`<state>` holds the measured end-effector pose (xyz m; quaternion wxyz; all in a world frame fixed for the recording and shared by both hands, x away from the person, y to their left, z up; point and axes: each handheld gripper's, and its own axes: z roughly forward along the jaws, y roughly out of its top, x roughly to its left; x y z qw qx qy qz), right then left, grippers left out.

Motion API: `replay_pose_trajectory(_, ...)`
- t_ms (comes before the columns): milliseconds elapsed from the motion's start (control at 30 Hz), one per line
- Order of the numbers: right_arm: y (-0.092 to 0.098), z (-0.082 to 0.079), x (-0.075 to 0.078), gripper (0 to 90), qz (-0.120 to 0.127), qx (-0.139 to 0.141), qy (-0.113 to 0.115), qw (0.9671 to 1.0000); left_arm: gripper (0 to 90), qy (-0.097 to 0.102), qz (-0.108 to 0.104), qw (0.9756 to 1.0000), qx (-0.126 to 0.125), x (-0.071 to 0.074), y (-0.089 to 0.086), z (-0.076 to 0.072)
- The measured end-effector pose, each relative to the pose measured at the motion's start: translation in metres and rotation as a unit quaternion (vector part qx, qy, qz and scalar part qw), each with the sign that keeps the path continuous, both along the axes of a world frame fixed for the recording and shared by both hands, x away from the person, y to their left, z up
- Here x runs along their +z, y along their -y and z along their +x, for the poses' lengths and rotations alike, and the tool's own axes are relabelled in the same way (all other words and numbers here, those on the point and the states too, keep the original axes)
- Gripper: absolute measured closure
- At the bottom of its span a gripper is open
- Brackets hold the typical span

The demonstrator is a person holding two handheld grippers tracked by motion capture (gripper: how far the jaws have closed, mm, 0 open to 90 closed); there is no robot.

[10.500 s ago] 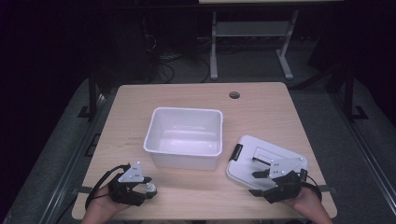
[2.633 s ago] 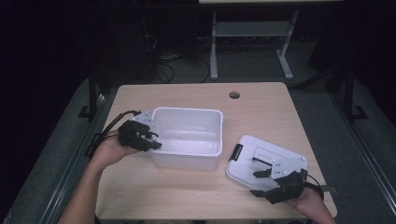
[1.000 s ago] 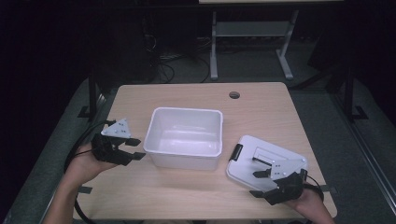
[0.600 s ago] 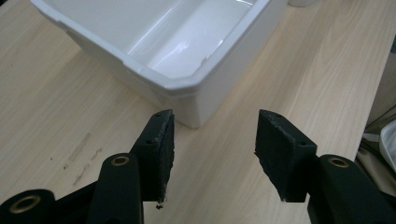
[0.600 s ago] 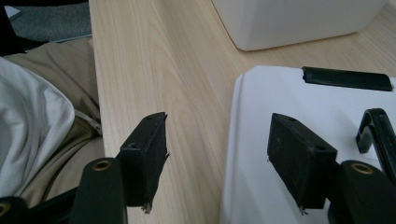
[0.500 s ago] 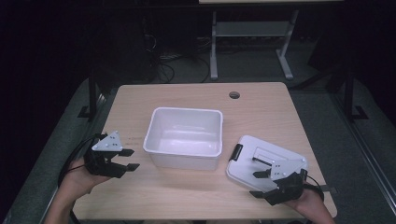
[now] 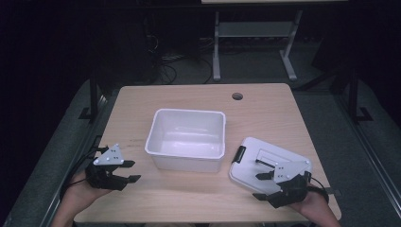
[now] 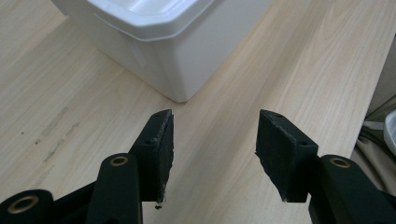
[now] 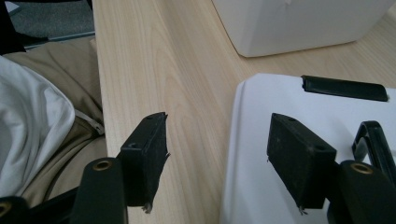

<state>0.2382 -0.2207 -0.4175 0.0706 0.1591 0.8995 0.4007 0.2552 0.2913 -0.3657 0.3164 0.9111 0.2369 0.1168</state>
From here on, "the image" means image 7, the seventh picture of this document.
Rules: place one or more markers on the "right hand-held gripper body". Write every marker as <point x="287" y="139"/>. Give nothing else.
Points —
<point x="290" y="186"/>

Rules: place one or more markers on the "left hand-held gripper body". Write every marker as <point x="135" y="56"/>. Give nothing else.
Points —
<point x="107" y="175"/>

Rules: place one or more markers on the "white plastic storage box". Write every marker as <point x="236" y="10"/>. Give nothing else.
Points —
<point x="186" y="142"/>

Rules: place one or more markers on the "person's right hand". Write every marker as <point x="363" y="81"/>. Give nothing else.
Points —
<point x="310" y="205"/>

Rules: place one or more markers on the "person's left hand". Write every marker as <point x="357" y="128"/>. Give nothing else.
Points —
<point x="78" y="194"/>

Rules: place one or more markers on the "black metal post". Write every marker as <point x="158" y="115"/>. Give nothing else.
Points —
<point x="93" y="97"/>
<point x="353" y="97"/>

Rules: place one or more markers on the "grey metal table frame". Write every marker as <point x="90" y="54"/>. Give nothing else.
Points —
<point x="252" y="30"/>

